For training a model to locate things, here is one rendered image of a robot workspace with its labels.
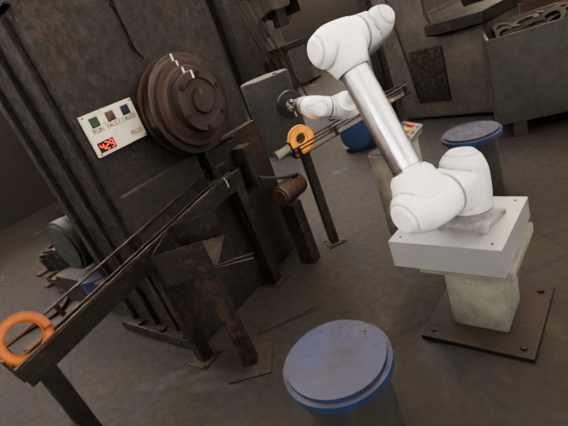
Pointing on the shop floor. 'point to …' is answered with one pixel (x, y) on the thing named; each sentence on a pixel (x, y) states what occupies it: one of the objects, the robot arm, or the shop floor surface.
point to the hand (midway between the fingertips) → (289, 101)
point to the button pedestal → (414, 136)
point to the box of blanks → (528, 66)
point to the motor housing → (296, 217)
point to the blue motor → (357, 138)
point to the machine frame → (14, 15)
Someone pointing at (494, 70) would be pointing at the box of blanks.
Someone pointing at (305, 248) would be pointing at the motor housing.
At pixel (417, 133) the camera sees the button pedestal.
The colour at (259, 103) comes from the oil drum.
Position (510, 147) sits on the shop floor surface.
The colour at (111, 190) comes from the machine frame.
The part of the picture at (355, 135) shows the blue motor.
